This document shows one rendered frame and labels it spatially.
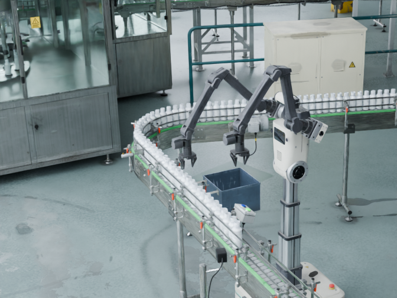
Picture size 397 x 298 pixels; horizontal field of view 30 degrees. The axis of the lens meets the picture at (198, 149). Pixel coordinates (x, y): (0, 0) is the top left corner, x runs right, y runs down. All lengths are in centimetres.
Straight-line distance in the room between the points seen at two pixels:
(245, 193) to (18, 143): 316
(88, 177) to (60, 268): 183
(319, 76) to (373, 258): 314
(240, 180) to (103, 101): 266
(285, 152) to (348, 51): 417
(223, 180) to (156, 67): 472
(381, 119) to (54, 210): 317
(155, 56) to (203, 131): 379
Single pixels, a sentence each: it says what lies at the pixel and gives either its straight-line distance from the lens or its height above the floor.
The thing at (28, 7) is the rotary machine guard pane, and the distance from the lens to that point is 746.
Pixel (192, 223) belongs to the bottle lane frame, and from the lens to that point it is 487.
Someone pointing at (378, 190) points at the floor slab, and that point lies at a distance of 751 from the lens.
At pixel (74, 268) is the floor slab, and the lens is 628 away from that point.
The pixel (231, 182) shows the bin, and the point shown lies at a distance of 557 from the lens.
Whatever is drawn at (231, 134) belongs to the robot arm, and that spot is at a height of 161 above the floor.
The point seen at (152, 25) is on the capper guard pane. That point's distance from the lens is 994.
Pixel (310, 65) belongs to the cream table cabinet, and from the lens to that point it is 879.
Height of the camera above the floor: 319
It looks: 22 degrees down
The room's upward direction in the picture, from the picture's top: 2 degrees counter-clockwise
